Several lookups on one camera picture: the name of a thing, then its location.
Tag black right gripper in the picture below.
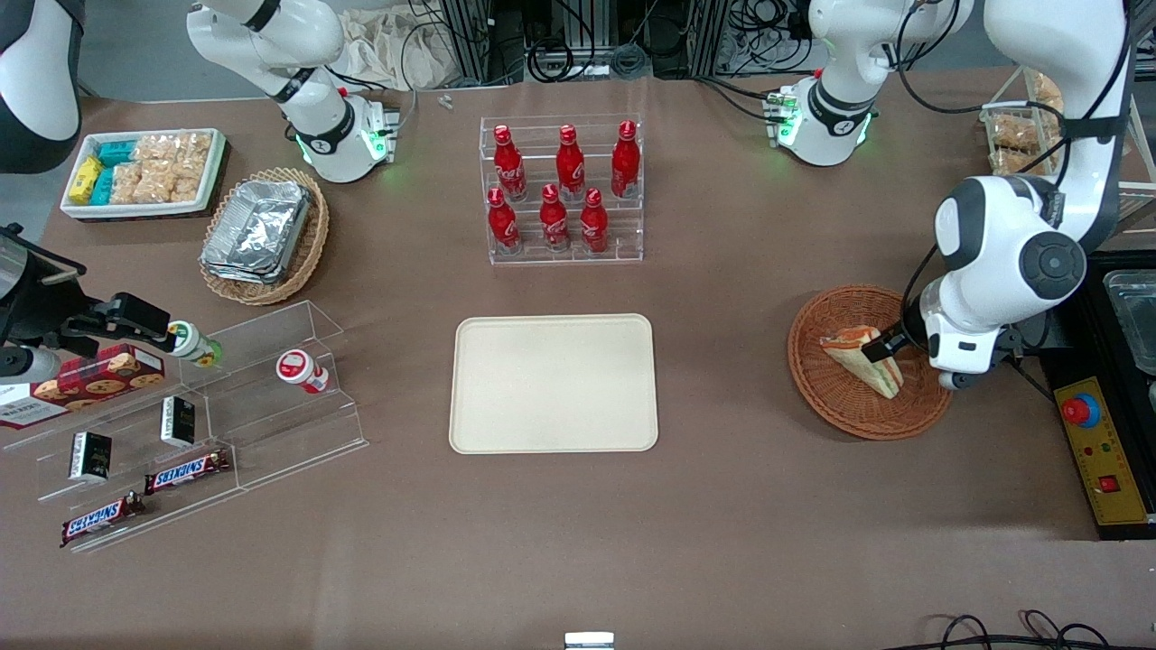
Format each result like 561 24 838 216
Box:
0 226 178 357

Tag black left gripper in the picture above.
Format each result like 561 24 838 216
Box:
861 302 937 364

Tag triangle sandwich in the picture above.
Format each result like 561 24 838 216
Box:
819 325 905 400

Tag round brown wicker basket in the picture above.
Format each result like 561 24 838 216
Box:
788 285 955 441

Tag white rectangular snack tray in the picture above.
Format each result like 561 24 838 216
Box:
61 128 228 222

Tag light oval wicker basket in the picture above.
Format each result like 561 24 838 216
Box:
199 167 331 306

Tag cream plastic tray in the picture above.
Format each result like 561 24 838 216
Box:
449 313 659 454

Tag red chocolate chip cookie box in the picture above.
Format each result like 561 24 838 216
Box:
30 343 167 404

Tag green capped small bottle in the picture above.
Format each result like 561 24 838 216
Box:
168 320 224 368

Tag small black box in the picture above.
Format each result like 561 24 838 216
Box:
70 432 114 482
161 395 198 450

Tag red white shortbread box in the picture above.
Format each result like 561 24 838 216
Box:
0 384 71 431

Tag yellow snack packet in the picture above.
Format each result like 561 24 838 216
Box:
69 155 106 206

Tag snickers chocolate bar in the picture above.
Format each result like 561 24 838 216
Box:
144 449 232 496
60 492 146 549

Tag stacked aluminium foil trays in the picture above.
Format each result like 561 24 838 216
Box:
200 179 313 286

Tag clear acrylic stepped shelf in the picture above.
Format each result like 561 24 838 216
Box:
0 300 369 553

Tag red capped yogurt bottle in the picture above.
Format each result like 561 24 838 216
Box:
275 349 331 395

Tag black side stand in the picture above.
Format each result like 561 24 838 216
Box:
1039 251 1156 541

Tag bagged pastry snack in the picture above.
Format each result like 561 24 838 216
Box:
1031 72 1067 116
984 110 1063 174

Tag yellow emergency stop box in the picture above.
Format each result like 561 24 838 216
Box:
1054 376 1153 526

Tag clear plastic container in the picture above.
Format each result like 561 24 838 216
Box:
1104 269 1156 376

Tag clear acrylic bottle rack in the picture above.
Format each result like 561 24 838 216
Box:
479 115 645 265

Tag red cola bottle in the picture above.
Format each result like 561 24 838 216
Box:
540 183 573 253
555 125 587 202
580 188 611 255
488 187 522 255
493 125 528 202
611 120 642 200

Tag beige crumpled cloth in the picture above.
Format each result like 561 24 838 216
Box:
339 9 454 92

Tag white wire snack rack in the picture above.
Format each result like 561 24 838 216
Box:
980 65 1156 195

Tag black floor cables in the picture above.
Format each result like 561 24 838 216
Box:
906 610 1156 650

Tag coiled black cable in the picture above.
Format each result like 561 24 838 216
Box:
527 41 575 80

